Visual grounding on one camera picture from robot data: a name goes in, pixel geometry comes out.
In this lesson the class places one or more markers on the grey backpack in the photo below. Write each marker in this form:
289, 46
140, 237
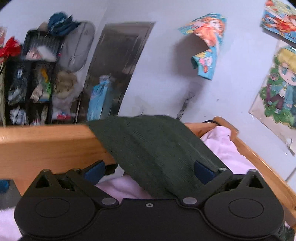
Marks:
77, 48

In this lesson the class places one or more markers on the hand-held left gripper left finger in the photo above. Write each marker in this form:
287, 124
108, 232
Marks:
94, 172

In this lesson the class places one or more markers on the dark mirror door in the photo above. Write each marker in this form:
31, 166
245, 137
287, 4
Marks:
120, 58

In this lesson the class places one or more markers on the beige fluffy plush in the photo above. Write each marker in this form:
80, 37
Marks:
66, 82

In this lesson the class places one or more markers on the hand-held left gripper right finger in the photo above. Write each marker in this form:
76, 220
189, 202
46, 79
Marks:
203, 173

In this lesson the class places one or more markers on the blonde cartoon character poster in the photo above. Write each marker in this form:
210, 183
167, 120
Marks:
282, 88

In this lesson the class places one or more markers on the blue knit hat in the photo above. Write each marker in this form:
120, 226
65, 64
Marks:
61, 23

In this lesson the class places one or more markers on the red bow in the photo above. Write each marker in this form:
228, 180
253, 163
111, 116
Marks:
10, 47

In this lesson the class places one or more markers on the pink bed sheet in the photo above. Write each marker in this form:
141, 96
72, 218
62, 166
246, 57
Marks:
222, 148

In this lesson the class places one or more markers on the wooden bed frame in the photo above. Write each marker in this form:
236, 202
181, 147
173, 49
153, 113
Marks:
53, 146

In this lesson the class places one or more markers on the curled orange-haired cartoon poster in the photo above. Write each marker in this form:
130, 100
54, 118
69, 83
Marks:
208, 30

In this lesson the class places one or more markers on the dark green knit garment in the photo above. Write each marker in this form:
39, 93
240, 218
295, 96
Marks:
152, 148

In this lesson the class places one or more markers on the red-haired cartoon wall poster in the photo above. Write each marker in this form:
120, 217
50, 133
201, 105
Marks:
281, 20

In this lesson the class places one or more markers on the white plastic bag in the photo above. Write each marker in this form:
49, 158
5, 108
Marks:
62, 106

